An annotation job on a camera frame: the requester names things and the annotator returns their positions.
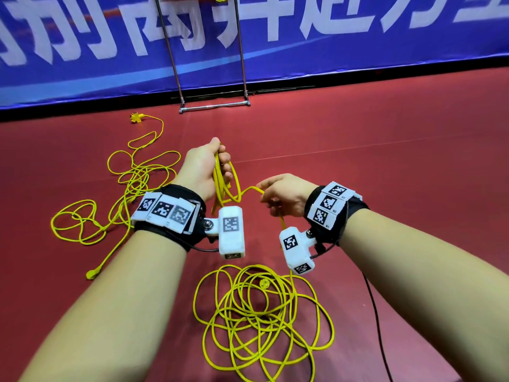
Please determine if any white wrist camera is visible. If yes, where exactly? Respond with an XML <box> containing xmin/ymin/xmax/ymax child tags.
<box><xmin>203</xmin><ymin>205</ymin><xmax>247</xmax><ymax>260</ymax></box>
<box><xmin>278</xmin><ymin>227</ymin><xmax>319</xmax><ymax>276</ymax></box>

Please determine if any person's left hand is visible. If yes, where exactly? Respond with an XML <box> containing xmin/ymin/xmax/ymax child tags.
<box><xmin>171</xmin><ymin>136</ymin><xmax>235</xmax><ymax>204</ymax></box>

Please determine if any person's left forearm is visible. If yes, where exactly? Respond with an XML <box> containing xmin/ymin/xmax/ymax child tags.
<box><xmin>20</xmin><ymin>230</ymin><xmax>188</xmax><ymax>382</ymax></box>

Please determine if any metal rack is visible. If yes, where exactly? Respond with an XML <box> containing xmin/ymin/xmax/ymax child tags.
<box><xmin>153</xmin><ymin>0</ymin><xmax>252</xmax><ymax>115</ymax></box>

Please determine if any blue banner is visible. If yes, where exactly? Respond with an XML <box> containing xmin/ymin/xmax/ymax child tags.
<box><xmin>0</xmin><ymin>0</ymin><xmax>509</xmax><ymax>110</ymax></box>

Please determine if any person's right hand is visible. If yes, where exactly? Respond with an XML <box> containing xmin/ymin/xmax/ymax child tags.
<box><xmin>256</xmin><ymin>172</ymin><xmax>321</xmax><ymax>219</ymax></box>

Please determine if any black cable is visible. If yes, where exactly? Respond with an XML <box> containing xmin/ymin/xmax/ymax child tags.
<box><xmin>363</xmin><ymin>270</ymin><xmax>394</xmax><ymax>382</ymax></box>

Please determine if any person's right forearm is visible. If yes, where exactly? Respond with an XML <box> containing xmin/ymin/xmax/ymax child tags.
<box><xmin>340</xmin><ymin>209</ymin><xmax>509</xmax><ymax>382</ymax></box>

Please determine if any black marker wristband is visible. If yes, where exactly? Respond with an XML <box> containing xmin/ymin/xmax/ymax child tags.
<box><xmin>304</xmin><ymin>181</ymin><xmax>371</xmax><ymax>247</ymax></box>
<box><xmin>130</xmin><ymin>184</ymin><xmax>208</xmax><ymax>253</ymax></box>

